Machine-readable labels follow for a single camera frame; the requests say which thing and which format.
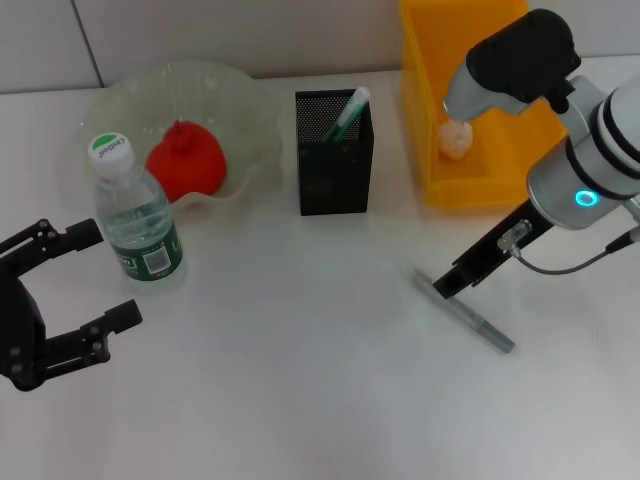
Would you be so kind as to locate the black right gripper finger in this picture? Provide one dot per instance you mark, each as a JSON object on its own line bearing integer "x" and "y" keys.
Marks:
{"x": 452, "y": 282}

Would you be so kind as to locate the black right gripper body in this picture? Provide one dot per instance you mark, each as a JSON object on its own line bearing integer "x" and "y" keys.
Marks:
{"x": 500, "y": 250}

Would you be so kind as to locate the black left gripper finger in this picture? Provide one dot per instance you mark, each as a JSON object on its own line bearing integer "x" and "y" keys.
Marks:
{"x": 82, "y": 234}
{"x": 122, "y": 317}

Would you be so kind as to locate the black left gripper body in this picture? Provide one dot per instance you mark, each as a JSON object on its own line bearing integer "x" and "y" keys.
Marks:
{"x": 20, "y": 335}

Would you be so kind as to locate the grey pen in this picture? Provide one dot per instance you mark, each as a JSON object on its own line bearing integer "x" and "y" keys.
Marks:
{"x": 475, "y": 322}

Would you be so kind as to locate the clear water bottle green label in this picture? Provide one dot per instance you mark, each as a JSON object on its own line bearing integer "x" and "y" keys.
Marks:
{"x": 142, "y": 235}

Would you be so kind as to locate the white paper ball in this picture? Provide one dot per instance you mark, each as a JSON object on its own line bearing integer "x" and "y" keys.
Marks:
{"x": 456, "y": 140}

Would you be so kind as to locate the red-orange knitted orange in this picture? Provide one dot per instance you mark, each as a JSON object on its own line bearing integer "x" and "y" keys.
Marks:
{"x": 185, "y": 165}

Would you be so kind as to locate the green toothbrush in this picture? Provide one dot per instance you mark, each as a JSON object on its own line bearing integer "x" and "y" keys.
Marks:
{"x": 347, "y": 115}

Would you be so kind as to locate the black mesh pen holder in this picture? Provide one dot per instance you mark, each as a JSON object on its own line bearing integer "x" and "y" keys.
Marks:
{"x": 335, "y": 175}

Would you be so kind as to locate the green glass fruit plate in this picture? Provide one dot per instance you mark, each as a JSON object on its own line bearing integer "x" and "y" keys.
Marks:
{"x": 225, "y": 105}

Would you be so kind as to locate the yellow plastic bin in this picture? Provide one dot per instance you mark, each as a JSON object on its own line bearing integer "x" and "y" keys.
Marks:
{"x": 500, "y": 160}

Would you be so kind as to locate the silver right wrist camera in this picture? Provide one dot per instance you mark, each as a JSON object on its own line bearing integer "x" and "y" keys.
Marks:
{"x": 520, "y": 60}

